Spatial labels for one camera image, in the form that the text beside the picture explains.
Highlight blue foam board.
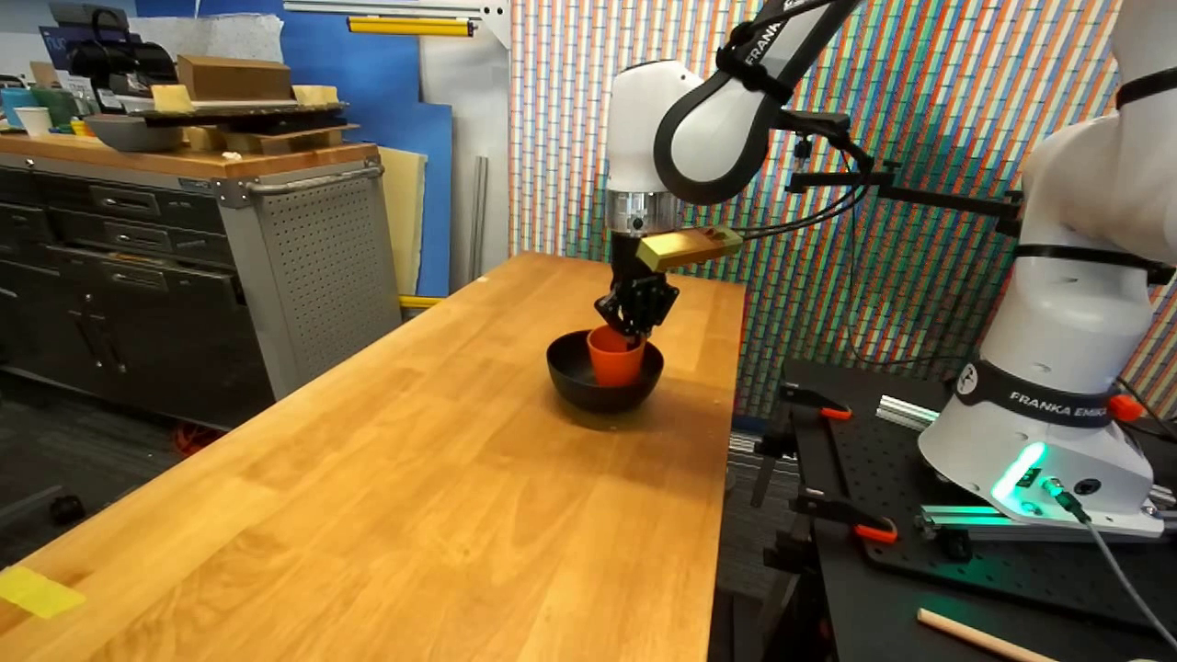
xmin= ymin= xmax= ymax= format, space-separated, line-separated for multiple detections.
xmin=279 ymin=10 xmax=460 ymax=298

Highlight wooden dowel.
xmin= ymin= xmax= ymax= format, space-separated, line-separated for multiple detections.
xmin=912 ymin=604 xmax=1060 ymax=662

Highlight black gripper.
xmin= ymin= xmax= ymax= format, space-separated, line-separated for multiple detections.
xmin=592 ymin=226 xmax=685 ymax=343

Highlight red stop button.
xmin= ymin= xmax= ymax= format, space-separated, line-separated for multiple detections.
xmin=1107 ymin=390 xmax=1149 ymax=429

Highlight gray metal drawer cabinet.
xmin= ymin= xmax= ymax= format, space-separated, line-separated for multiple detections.
xmin=0 ymin=132 xmax=406 ymax=425

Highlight gold wrist camera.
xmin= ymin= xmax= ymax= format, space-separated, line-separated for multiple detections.
xmin=633 ymin=226 xmax=745 ymax=276

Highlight orange plastic cup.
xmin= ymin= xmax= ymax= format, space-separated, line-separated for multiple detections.
xmin=585 ymin=322 xmax=650 ymax=390

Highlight stack of wooden boards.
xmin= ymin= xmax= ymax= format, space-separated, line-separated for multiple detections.
xmin=85 ymin=53 xmax=348 ymax=159

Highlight black camera mount rod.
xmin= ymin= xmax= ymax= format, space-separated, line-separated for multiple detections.
xmin=778 ymin=108 xmax=1029 ymax=239

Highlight gray base cable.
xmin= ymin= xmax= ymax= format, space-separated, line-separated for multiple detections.
xmin=1047 ymin=482 xmax=1177 ymax=650

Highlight black perforated robot table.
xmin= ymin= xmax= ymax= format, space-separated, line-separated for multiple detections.
xmin=769 ymin=362 xmax=1177 ymax=662

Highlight black bowl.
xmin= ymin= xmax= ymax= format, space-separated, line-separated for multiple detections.
xmin=546 ymin=329 xmax=664 ymax=419

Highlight yellow spirit level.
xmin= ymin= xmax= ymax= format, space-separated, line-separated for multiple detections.
xmin=347 ymin=10 xmax=477 ymax=42

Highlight yellow tape piece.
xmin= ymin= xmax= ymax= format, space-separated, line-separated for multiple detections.
xmin=0 ymin=562 xmax=87 ymax=623

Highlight beige board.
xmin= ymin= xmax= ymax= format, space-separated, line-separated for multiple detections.
xmin=376 ymin=142 xmax=431 ymax=298

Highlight black clamp orange handle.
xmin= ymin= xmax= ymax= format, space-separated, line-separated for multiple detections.
xmin=791 ymin=487 xmax=906 ymax=550
xmin=775 ymin=380 xmax=857 ymax=429

